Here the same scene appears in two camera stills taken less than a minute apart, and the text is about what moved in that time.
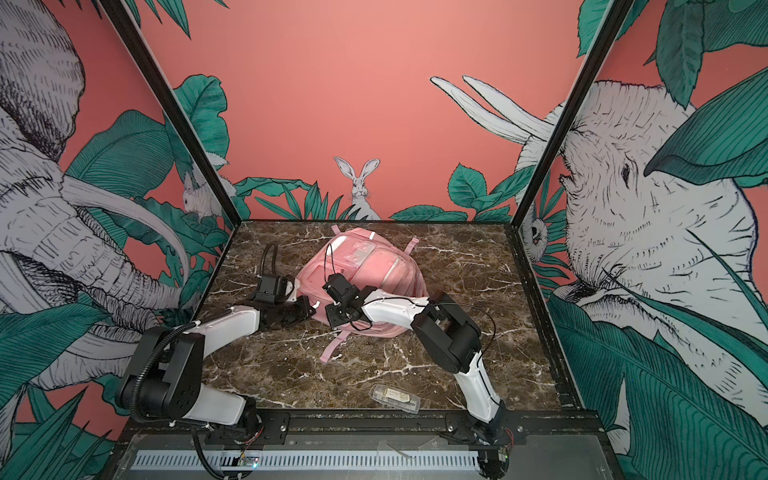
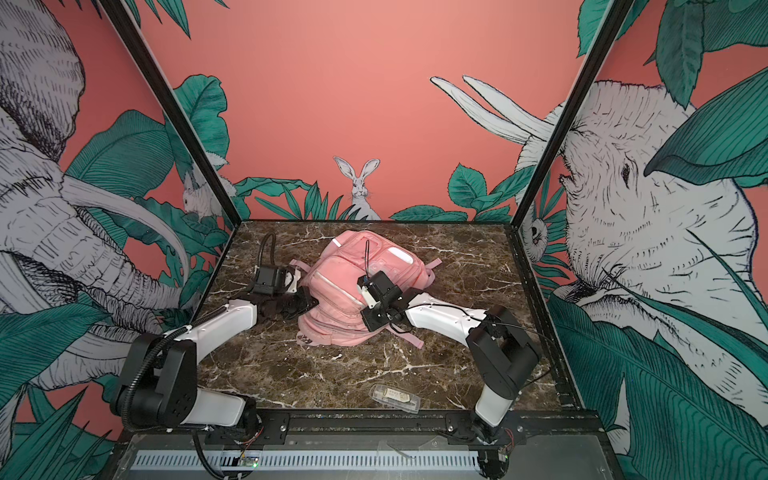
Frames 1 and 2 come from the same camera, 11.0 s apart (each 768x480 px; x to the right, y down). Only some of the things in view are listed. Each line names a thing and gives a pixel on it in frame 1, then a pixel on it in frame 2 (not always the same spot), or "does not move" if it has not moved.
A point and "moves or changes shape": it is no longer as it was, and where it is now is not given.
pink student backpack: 370,259 moves or changes shape
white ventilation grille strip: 307,459 does not move
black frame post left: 174,109 does not move
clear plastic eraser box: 393,397 does not move
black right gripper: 335,319 -> 367,314
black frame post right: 613,27 does not move
